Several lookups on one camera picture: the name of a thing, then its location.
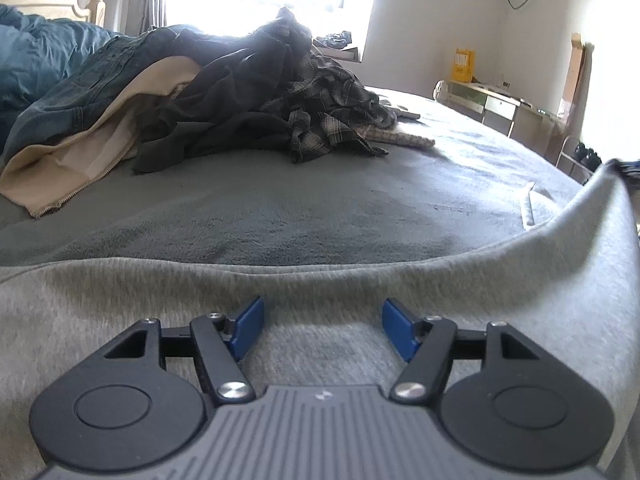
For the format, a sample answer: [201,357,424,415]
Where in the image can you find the yellow box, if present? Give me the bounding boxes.
[451,47,477,83]

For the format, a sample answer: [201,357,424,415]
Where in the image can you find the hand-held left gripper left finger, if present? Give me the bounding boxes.
[102,296,266,403]

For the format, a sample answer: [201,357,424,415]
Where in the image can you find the dark sneakers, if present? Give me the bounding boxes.
[314,30,354,51]

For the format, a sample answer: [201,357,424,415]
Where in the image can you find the dark plaid shirt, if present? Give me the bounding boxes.
[259,51,399,164]

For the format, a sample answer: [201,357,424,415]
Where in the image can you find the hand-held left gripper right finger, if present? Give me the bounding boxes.
[381,298,541,403]

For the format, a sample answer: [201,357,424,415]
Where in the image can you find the beige zip jacket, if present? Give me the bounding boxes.
[0,54,202,219]

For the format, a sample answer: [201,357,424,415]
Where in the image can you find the light desk with drawers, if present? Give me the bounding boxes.
[444,79,567,154]

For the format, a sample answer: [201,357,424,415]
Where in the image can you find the beige knit cloth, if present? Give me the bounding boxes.
[356,126,437,152]

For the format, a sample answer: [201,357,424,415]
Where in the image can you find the black garment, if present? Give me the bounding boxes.
[130,6,322,174]

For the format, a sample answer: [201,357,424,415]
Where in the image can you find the metal shoe rack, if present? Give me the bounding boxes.
[556,134,607,187]

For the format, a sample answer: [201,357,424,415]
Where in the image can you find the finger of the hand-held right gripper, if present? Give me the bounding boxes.
[610,158,640,180]

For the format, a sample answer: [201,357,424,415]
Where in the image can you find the grey hoodie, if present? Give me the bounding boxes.
[0,160,640,480]

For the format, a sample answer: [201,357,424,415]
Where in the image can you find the cardboard shoe box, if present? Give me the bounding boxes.
[311,42,362,63]

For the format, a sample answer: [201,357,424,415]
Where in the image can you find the blue denim jeans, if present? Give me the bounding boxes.
[2,25,252,162]

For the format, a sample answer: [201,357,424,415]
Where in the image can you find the tall cardboard box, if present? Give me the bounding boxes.
[559,32,596,137]

